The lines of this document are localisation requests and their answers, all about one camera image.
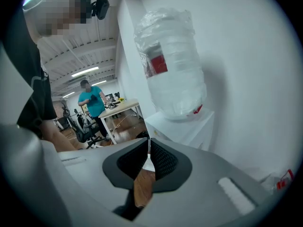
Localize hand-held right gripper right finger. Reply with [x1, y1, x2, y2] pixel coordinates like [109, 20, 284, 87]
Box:
[134, 138, 273, 227]

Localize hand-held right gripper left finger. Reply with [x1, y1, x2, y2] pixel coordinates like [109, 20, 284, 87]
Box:
[0, 123, 151, 227]

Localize white water dispenser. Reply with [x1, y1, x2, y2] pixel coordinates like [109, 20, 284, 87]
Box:
[144, 109, 215, 151]

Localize person's right forearm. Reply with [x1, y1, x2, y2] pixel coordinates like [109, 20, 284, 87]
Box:
[39, 120, 84, 153]

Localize clear plastic water bottle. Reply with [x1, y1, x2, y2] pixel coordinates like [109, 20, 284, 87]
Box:
[133, 7, 207, 122]

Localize black office chair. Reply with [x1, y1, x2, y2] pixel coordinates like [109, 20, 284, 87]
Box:
[62, 103, 107, 149]

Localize white table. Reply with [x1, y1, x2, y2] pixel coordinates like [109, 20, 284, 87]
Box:
[98, 98, 142, 145]

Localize red and white packet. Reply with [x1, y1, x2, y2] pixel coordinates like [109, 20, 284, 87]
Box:
[276, 169, 295, 192]

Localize person's black shirt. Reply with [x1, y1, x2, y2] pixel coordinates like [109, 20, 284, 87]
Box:
[1, 6, 58, 139]

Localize person's head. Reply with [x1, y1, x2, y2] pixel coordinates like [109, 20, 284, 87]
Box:
[22, 0, 92, 44]

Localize yellow floor cable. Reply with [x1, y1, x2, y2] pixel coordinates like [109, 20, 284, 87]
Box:
[110, 113, 134, 138]

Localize black head-mounted camera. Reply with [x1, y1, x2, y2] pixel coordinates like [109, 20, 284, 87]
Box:
[90, 0, 110, 21]

